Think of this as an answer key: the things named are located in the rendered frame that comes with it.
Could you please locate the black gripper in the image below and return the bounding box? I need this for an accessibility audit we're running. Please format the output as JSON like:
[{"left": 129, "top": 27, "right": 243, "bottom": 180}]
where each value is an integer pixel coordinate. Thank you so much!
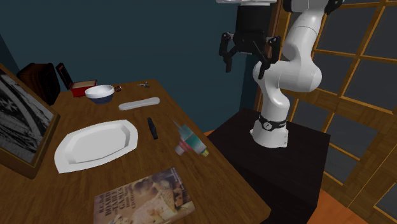
[{"left": 218, "top": 5, "right": 282, "bottom": 80}]

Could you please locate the wooden lattice window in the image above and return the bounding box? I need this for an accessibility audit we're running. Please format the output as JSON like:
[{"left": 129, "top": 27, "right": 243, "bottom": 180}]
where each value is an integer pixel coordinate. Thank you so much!
[{"left": 253, "top": 0, "right": 397, "bottom": 224}]

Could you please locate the dark robot stand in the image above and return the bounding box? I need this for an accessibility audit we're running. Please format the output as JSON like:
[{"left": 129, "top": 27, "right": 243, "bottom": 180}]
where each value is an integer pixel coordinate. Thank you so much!
[{"left": 206, "top": 108, "right": 331, "bottom": 224}]

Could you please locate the pale grey oblong case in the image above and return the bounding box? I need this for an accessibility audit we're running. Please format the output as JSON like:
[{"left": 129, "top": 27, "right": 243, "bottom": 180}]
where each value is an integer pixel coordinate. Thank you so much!
[{"left": 118, "top": 97, "right": 161, "bottom": 111}]

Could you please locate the small black pen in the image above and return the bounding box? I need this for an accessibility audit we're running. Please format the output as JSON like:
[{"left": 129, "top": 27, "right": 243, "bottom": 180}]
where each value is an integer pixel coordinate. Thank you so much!
[{"left": 146, "top": 116, "right": 158, "bottom": 141}]

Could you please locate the white and blue bowl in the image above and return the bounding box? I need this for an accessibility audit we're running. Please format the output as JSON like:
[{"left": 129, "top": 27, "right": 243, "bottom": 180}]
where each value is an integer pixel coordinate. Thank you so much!
[{"left": 84, "top": 84, "right": 116, "bottom": 105}]

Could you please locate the open red box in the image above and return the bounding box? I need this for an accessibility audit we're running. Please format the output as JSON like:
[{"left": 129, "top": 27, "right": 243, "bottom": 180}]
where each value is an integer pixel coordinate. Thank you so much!
[{"left": 55, "top": 62, "right": 98, "bottom": 98}]

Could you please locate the board games book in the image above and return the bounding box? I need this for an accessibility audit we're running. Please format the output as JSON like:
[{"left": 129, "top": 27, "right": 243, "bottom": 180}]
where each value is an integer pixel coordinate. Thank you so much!
[{"left": 93, "top": 167, "right": 196, "bottom": 224}]

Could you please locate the white octagonal plate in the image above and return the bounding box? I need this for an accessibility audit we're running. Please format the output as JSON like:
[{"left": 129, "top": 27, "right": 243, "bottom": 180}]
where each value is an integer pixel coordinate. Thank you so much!
[{"left": 54, "top": 119, "right": 139, "bottom": 174}]

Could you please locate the framed black and white picture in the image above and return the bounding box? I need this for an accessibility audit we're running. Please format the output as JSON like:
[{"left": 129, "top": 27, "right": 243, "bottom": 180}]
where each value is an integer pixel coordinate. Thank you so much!
[{"left": 0, "top": 63, "right": 61, "bottom": 180}]

